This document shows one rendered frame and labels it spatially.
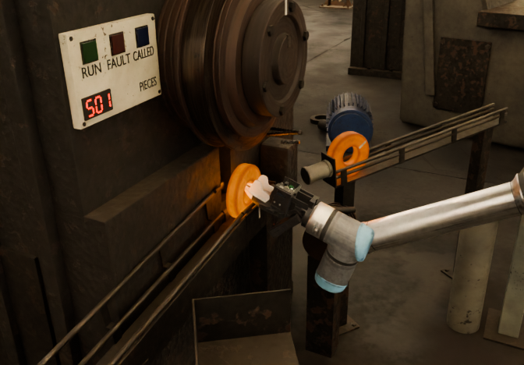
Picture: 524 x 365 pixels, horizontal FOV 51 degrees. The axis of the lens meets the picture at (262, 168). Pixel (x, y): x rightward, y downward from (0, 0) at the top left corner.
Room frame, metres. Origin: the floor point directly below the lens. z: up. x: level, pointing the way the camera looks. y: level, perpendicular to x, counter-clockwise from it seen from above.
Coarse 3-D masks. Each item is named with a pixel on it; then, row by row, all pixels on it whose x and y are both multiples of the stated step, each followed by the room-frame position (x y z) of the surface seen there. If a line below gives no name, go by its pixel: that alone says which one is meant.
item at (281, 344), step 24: (216, 312) 0.92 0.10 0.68; (240, 312) 0.93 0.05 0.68; (264, 312) 0.93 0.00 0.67; (288, 312) 0.94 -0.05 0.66; (216, 336) 0.92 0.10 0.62; (240, 336) 0.93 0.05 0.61; (264, 336) 0.93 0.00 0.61; (288, 336) 0.93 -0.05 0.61; (216, 360) 0.86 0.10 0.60; (240, 360) 0.86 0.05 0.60; (264, 360) 0.86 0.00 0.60; (288, 360) 0.86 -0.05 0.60
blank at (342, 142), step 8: (344, 136) 1.67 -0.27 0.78; (352, 136) 1.68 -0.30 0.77; (360, 136) 1.70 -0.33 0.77; (336, 144) 1.66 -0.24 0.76; (344, 144) 1.67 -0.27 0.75; (352, 144) 1.68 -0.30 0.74; (360, 144) 1.70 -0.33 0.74; (368, 144) 1.72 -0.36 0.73; (328, 152) 1.67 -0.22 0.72; (336, 152) 1.65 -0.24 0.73; (344, 152) 1.67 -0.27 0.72; (360, 152) 1.70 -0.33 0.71; (368, 152) 1.72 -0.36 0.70; (336, 160) 1.65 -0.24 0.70; (352, 160) 1.70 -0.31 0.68; (360, 160) 1.70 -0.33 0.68; (336, 168) 1.65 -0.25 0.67; (352, 168) 1.69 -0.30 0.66
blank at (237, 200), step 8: (240, 168) 1.36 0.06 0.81; (248, 168) 1.36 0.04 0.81; (256, 168) 1.40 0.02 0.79; (232, 176) 1.33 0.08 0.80; (240, 176) 1.33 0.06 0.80; (248, 176) 1.36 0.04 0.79; (256, 176) 1.40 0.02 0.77; (232, 184) 1.32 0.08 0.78; (240, 184) 1.32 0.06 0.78; (232, 192) 1.31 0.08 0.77; (240, 192) 1.32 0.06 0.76; (232, 200) 1.30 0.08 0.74; (240, 200) 1.32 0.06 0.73; (248, 200) 1.37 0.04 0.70; (232, 208) 1.30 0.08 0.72; (240, 208) 1.31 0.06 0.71; (232, 216) 1.32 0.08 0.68
